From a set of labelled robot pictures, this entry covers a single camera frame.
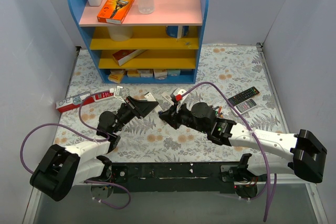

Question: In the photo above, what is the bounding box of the white slim remote control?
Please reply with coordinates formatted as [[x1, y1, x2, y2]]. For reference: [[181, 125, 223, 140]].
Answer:
[[144, 92, 162, 113]]

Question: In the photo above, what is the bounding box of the white remote battery cover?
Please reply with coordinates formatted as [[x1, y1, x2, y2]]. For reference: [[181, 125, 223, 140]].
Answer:
[[161, 92, 174, 105]]

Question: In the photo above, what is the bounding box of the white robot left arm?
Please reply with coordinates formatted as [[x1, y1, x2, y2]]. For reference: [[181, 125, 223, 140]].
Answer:
[[29, 96, 159, 201]]

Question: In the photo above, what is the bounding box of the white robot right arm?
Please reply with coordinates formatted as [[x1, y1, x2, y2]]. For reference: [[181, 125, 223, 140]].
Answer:
[[159, 102, 327, 184]]

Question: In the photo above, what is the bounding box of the red white calculator remote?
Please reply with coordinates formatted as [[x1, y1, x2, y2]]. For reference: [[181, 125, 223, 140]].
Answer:
[[93, 91, 114, 102]]

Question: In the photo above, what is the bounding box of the pile of aaa batteries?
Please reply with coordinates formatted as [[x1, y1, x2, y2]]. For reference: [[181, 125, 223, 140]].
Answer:
[[213, 106, 223, 118]]

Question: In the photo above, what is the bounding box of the grey ac remote control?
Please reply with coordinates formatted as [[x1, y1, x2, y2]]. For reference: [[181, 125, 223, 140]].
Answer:
[[236, 99, 257, 114]]

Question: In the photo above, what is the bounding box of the black tv remote control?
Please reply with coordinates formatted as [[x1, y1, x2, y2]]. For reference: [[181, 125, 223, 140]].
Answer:
[[228, 87, 260, 106]]

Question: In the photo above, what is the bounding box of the red white box on shelf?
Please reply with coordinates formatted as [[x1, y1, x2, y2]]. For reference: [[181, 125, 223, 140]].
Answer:
[[112, 49, 145, 66]]

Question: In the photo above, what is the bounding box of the blue wooden shelf unit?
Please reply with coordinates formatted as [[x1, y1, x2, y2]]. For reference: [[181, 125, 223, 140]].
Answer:
[[67, 0, 209, 84]]

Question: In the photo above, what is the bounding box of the red white toothpaste box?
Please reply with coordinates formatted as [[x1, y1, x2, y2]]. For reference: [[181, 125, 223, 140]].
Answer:
[[56, 92, 95, 113]]

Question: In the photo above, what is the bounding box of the white cup on shelf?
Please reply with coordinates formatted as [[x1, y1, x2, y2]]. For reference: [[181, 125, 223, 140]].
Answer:
[[108, 26, 133, 42]]

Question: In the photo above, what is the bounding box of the blue white can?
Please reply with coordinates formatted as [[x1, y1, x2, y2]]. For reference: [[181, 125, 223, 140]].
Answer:
[[165, 26, 189, 39]]

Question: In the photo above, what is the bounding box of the orange razor box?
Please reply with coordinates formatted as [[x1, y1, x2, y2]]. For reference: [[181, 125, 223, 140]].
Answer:
[[97, 0, 134, 25]]

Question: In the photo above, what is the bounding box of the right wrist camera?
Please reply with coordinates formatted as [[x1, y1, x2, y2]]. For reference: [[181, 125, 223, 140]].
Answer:
[[171, 88, 187, 112]]

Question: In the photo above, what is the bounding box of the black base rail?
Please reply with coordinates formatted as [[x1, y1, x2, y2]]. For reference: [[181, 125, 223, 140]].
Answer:
[[90, 153, 268, 195]]

